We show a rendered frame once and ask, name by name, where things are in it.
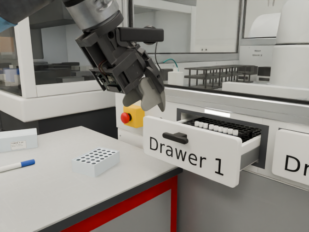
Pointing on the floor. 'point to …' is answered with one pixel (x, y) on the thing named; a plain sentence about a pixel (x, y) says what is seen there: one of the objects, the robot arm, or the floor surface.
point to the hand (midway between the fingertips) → (156, 102)
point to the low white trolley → (86, 188)
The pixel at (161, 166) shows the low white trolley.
